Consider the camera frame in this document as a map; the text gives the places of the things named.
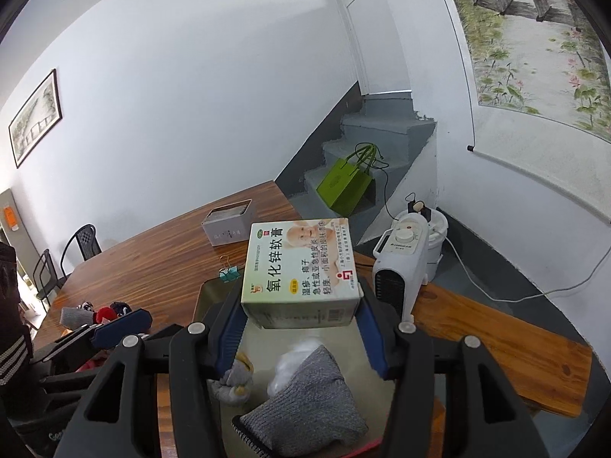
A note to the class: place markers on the grey tin box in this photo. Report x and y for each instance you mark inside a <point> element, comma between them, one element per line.
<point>224,231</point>

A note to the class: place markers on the orange sticker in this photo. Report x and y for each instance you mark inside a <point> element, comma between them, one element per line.
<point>10,218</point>

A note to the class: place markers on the grey staircase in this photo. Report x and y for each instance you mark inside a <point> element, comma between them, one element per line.
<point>377,124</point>

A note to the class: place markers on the white green medicine box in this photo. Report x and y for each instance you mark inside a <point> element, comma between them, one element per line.
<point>296,267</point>

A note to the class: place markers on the wooden bench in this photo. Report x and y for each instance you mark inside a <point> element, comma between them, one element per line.
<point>501,353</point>

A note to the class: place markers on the pink tin container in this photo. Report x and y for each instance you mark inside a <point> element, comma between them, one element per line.
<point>334,343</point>

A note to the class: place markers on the white plastic bag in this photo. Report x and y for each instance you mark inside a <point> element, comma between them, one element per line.
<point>291,362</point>

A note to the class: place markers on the green paper gift bag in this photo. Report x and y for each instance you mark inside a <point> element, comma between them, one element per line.
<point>343,186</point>

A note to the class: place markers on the framed landscape picture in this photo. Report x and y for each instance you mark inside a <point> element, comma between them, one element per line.
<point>36,119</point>

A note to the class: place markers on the white plastic bucket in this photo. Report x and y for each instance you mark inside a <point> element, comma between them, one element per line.
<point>437,248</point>

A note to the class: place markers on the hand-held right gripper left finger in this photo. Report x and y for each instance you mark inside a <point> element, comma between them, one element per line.
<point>229,329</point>

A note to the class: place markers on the black chair patterned back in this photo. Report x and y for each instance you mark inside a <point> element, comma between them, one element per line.
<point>88,241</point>

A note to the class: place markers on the teal binder clip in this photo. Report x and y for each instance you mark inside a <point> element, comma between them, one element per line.
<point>229,274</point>

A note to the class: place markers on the grey cabinet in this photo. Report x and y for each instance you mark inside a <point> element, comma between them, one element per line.
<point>9,238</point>

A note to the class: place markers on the black plug adapter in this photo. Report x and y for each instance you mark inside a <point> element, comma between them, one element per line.
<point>419,207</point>

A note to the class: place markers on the white electric heater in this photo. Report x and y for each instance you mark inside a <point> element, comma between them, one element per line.
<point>401,267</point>

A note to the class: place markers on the landscape scroll painting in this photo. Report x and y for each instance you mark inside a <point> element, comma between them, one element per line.
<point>525,57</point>

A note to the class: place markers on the dark knit hat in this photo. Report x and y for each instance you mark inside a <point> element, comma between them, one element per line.
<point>119,307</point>

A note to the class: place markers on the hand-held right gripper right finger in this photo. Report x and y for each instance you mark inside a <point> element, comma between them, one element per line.
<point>370,338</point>

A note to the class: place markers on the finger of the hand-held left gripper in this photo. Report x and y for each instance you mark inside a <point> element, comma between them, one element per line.
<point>121,327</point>

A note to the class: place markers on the black metal chair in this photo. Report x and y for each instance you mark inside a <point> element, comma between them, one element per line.
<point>47,272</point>

